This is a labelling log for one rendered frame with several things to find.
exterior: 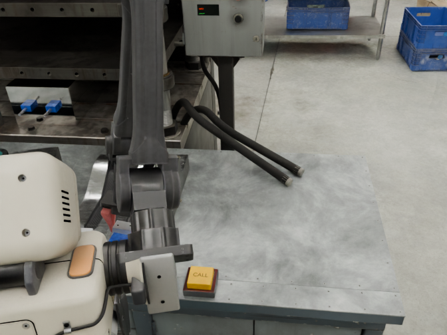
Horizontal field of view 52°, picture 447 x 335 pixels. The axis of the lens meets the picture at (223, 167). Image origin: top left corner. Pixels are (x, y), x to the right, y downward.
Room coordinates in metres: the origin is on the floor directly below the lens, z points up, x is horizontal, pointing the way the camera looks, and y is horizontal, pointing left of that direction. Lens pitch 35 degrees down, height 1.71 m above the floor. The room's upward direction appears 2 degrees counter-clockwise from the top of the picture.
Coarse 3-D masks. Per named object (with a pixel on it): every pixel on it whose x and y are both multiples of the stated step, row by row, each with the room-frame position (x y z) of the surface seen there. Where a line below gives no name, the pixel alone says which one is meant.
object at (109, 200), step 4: (108, 192) 0.90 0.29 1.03; (112, 192) 0.90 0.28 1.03; (104, 196) 0.88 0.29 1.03; (108, 196) 0.88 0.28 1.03; (112, 196) 0.87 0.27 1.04; (104, 200) 0.86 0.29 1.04; (108, 200) 0.86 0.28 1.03; (112, 200) 0.86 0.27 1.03; (100, 204) 0.85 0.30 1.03; (104, 204) 0.85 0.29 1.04; (108, 204) 0.85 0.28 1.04; (112, 204) 0.85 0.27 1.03; (116, 204) 0.85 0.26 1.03
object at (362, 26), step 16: (272, 16) 5.00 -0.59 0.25; (352, 16) 4.87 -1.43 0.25; (368, 16) 4.84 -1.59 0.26; (384, 16) 4.25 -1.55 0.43; (272, 32) 4.46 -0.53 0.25; (288, 32) 4.45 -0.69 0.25; (304, 32) 4.43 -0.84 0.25; (320, 32) 4.41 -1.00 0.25; (336, 32) 4.39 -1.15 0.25; (352, 32) 4.36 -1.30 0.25; (368, 32) 4.34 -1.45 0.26
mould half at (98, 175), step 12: (180, 156) 1.32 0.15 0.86; (96, 168) 1.16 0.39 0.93; (180, 168) 1.20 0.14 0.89; (96, 180) 1.12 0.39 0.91; (180, 180) 1.19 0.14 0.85; (96, 192) 1.09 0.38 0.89; (180, 192) 1.17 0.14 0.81; (84, 204) 1.04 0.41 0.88; (96, 204) 1.04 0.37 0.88; (84, 216) 0.98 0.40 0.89; (120, 216) 0.98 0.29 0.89; (96, 228) 0.93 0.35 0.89; (108, 228) 0.92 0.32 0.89; (108, 240) 0.88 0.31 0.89
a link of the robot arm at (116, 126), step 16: (128, 0) 0.83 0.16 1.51; (128, 16) 0.84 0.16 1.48; (128, 32) 0.84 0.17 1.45; (128, 48) 0.84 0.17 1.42; (128, 64) 0.85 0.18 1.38; (128, 80) 0.85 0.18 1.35; (128, 96) 0.85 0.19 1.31; (128, 112) 0.86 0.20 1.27; (112, 128) 0.89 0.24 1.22; (128, 128) 0.86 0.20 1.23; (112, 144) 0.87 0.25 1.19; (128, 144) 0.87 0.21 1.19
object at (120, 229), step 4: (116, 224) 0.87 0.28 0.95; (120, 224) 0.87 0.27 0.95; (124, 224) 0.88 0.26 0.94; (128, 224) 0.88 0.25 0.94; (112, 228) 0.86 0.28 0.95; (116, 228) 0.86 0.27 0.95; (120, 228) 0.86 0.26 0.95; (124, 228) 0.86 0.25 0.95; (128, 228) 0.86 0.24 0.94; (112, 232) 0.86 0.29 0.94; (116, 232) 0.85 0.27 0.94; (120, 232) 0.85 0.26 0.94; (124, 232) 0.85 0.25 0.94; (128, 232) 0.85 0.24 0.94; (112, 236) 0.84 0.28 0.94; (116, 236) 0.84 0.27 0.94; (120, 236) 0.84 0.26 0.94; (124, 236) 0.84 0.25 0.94; (112, 240) 0.82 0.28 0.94; (116, 240) 0.82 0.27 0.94
